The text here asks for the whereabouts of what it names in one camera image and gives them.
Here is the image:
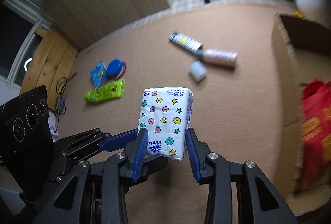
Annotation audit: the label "black cable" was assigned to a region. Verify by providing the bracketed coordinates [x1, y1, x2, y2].
[55, 72, 78, 132]

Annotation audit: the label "blue tissue pack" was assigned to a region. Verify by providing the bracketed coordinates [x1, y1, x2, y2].
[90, 61, 107, 89]

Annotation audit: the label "white Vinda tissue pack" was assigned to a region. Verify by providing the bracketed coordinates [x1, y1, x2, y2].
[138, 87, 194, 162]

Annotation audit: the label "patterned white lighter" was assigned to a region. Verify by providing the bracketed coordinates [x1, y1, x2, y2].
[169, 31, 203, 53]

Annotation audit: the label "grey power adapter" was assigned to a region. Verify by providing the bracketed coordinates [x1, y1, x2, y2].
[55, 96, 65, 113]

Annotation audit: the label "purple hair ties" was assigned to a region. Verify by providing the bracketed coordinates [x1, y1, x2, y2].
[115, 60, 127, 78]

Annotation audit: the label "pine wood panel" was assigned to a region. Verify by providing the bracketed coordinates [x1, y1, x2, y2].
[20, 26, 77, 110]

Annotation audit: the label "green tube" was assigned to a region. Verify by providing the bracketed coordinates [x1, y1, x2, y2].
[84, 79, 126, 102]

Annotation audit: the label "white window frame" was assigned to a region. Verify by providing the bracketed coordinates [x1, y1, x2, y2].
[1, 0, 51, 90]

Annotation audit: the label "cardboard box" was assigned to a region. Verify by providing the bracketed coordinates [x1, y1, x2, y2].
[272, 13, 330, 216]

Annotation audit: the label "white translucent cap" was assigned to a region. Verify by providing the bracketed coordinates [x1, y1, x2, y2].
[189, 61, 208, 82]

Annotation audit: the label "pink bottle grey cap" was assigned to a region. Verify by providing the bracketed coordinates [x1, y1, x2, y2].
[194, 49, 238, 68]

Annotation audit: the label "red bag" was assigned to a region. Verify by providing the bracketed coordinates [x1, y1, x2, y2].
[297, 79, 330, 191]

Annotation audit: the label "brown blanket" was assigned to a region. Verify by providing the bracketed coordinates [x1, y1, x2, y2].
[0, 3, 301, 224]

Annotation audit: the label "blue round container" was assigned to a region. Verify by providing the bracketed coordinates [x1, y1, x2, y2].
[106, 58, 124, 78]

